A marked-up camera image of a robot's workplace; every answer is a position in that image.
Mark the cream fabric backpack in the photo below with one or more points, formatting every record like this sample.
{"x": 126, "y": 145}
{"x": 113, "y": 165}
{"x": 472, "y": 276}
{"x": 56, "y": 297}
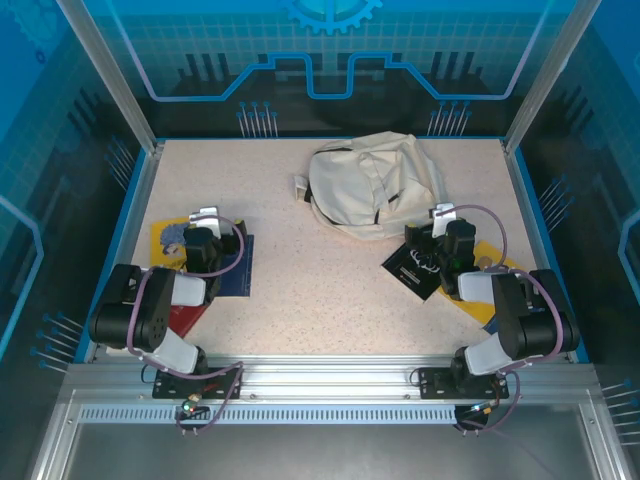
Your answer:
{"x": 360, "y": 185}

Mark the aluminium front rail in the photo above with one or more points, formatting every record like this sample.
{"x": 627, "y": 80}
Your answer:
{"x": 325, "y": 375}

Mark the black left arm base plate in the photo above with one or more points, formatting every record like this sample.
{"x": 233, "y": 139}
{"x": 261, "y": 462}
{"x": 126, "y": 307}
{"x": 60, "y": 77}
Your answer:
{"x": 162, "y": 390}

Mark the aluminium right frame post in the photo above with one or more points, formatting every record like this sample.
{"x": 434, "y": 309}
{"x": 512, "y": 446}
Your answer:
{"x": 550, "y": 75}

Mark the blue printed right side panel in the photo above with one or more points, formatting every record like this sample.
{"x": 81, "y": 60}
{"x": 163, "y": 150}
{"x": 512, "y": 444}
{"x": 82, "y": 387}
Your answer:
{"x": 600, "y": 150}

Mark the yellow cartoon crowd cover book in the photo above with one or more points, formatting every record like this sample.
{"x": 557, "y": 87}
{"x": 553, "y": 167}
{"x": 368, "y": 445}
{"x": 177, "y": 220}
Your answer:
{"x": 165, "y": 250}

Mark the aluminium rail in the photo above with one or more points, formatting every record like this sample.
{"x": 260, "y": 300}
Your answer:
{"x": 325, "y": 375}
{"x": 537, "y": 240}
{"x": 127, "y": 240}

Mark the navy blue book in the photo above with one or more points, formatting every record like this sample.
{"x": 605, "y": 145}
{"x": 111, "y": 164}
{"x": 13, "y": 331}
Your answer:
{"x": 240, "y": 280}

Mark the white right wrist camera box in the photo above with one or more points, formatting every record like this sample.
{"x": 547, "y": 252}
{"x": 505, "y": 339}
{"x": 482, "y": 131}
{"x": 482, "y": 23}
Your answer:
{"x": 442, "y": 225}

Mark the blue printed left side panel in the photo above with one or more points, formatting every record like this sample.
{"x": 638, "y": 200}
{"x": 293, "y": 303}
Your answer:
{"x": 40, "y": 150}

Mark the aluminium left frame post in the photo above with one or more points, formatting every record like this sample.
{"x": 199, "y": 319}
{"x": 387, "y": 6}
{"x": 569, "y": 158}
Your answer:
{"x": 107, "y": 75}

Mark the yellow paperback book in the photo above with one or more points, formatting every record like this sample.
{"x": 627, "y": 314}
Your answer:
{"x": 470, "y": 310}

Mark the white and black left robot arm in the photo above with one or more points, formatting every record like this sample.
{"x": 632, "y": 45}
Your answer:
{"x": 150, "y": 310}

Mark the aluminium right side rail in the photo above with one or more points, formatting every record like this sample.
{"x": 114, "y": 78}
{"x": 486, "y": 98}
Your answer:
{"x": 537, "y": 240}

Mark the black book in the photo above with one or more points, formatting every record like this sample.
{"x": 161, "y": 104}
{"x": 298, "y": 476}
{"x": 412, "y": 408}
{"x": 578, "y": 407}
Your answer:
{"x": 410, "y": 275}

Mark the aluminium left side rail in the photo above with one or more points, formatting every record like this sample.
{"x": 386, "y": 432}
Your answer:
{"x": 127, "y": 240}

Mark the aluminium frame post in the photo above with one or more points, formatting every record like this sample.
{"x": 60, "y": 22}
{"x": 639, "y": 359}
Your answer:
{"x": 550, "y": 75}
{"x": 107, "y": 75}

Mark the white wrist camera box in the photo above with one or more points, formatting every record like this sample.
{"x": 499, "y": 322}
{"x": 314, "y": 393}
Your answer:
{"x": 210, "y": 227}
{"x": 442, "y": 225}

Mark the blue printed panel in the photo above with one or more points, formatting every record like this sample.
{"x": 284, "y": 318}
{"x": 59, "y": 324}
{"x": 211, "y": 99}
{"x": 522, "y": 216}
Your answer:
{"x": 40, "y": 150}
{"x": 325, "y": 50}
{"x": 600, "y": 150}

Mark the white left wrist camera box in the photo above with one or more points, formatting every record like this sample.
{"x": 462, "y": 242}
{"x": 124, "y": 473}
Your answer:
{"x": 210, "y": 227}

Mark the yellow power connector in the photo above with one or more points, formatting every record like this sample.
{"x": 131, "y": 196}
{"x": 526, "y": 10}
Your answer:
{"x": 485, "y": 408}
{"x": 192, "y": 402}

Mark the blue printed back panel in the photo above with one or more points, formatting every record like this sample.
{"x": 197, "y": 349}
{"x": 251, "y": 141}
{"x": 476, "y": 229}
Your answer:
{"x": 325, "y": 50}

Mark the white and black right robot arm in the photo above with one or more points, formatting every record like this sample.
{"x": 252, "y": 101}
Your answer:
{"x": 515, "y": 320}

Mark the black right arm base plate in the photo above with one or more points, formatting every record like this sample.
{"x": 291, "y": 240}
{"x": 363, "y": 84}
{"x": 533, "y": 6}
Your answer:
{"x": 430, "y": 387}

